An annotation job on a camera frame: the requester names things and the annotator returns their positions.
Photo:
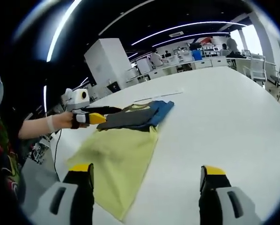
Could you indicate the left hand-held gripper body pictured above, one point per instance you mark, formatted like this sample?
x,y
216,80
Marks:
x,y
78,100

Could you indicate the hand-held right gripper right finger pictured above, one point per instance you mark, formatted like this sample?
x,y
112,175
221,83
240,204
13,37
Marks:
x,y
224,206

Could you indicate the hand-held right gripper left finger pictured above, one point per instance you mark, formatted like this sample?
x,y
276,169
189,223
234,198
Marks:
x,y
60,206

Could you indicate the yellow blue grey garment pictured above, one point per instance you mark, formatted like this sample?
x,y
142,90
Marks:
x,y
121,159

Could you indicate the white template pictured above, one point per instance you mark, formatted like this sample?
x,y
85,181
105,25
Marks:
x,y
168,93

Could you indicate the person's left hand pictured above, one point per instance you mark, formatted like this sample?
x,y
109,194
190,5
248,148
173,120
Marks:
x,y
64,120

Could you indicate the black floor bin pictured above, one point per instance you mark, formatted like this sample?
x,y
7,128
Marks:
x,y
113,87

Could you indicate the short ceiling light strip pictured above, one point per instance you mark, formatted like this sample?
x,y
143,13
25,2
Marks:
x,y
45,98

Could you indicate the white square pillar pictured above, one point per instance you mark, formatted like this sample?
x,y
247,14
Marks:
x,y
107,61

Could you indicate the curved ceiling light strip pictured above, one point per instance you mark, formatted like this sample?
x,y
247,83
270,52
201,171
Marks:
x,y
60,28

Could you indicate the white counter with drawers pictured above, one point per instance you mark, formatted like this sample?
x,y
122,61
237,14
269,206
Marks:
x,y
201,64

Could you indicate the blue storage bin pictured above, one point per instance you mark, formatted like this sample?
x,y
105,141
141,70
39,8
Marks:
x,y
197,55

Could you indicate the long arc ceiling light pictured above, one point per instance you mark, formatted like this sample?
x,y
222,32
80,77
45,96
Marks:
x,y
189,25
184,36

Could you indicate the white office chair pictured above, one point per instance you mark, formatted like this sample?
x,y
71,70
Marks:
x,y
257,68

